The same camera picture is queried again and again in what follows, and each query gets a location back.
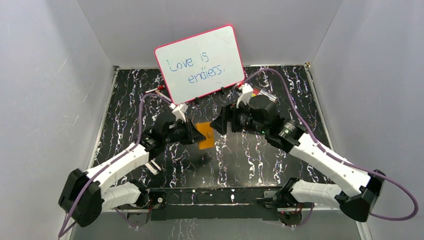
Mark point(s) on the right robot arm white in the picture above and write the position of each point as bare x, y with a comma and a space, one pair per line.
354, 192

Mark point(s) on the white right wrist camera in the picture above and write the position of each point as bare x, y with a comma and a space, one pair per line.
246, 94

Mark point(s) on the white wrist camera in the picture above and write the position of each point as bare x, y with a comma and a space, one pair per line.
246, 94
179, 111

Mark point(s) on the pack of coloured markers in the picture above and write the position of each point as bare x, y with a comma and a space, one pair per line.
260, 91

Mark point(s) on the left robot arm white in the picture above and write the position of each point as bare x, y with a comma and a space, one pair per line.
88, 193

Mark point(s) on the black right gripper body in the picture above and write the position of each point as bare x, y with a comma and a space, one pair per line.
241, 118

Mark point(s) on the pink framed whiteboard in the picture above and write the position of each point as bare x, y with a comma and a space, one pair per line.
199, 65

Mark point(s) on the white marker red cap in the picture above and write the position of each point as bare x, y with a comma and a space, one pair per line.
161, 87

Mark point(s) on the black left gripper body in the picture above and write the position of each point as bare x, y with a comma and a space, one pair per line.
189, 133

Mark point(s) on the orange leather card holder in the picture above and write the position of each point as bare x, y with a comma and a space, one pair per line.
208, 132

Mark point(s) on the white marker brown tip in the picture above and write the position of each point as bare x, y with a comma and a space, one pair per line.
164, 96

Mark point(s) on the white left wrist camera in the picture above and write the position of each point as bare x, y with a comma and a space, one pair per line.
179, 111

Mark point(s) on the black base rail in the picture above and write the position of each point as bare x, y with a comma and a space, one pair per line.
264, 203

